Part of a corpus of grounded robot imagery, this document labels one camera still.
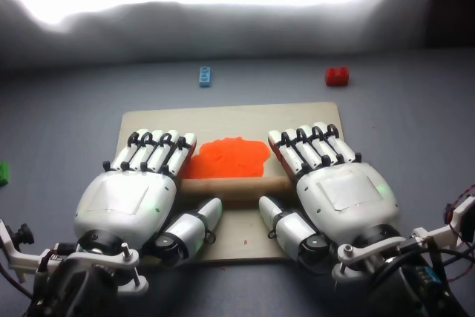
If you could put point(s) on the grey table cloth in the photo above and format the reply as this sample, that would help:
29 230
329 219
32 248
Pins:
408 127

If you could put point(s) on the wooden rolling pin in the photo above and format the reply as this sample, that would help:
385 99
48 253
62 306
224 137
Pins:
230 186

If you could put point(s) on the white draped backdrop sheet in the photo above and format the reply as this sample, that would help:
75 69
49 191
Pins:
222 35

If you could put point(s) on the orange play dough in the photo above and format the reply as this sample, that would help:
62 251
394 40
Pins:
226 157

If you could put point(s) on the green toy block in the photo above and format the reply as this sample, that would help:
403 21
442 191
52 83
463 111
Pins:
3 174

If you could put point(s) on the light wooden board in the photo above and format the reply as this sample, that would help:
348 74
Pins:
230 116

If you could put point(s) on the red two-stud toy block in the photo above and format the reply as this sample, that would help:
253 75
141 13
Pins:
337 77

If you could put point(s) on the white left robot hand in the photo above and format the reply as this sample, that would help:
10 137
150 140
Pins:
118 202

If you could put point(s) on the light blue toy block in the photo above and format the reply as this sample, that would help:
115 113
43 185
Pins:
206 77

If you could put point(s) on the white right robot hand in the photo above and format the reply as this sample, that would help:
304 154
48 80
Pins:
349 194

